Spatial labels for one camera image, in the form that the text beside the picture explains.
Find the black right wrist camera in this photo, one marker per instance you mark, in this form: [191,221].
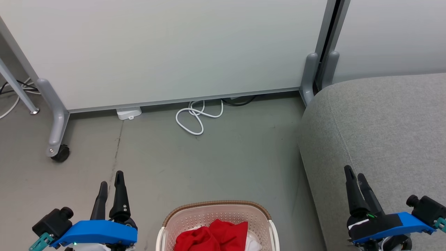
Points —
[427,209]

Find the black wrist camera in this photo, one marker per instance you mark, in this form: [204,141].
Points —
[52,222]
[427,209]

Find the narrow white partition board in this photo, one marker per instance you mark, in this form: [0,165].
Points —
[393,35]

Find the blue-covered left gripper body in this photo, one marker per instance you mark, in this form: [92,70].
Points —
[97,233]

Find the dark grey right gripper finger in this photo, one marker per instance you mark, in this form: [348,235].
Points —
[371,198]
[353,195]

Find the black caster wheel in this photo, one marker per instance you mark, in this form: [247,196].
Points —
[62,153]

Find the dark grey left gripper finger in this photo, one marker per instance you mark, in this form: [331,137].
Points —
[100,204]
[120,195]

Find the blue-covered right gripper body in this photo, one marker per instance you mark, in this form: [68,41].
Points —
[383,226]

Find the grey fabric sofa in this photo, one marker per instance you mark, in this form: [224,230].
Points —
[383,122]

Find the beige plastic laundry basket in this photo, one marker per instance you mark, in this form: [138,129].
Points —
[195,216]

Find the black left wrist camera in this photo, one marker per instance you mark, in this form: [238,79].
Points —
[52,222]

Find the wide white partition board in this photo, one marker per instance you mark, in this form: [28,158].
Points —
[174,45]

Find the white power adapter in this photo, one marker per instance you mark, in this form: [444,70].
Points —
[128,113]

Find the grey partition foot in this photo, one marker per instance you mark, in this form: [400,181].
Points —
[308,76]
[329,69]

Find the red garment with white stripes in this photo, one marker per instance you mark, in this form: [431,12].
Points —
[216,237]

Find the grey partition leg with caster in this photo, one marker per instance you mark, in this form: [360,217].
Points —
[57,118]

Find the grey metal table leg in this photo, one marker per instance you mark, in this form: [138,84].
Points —
[17,89]

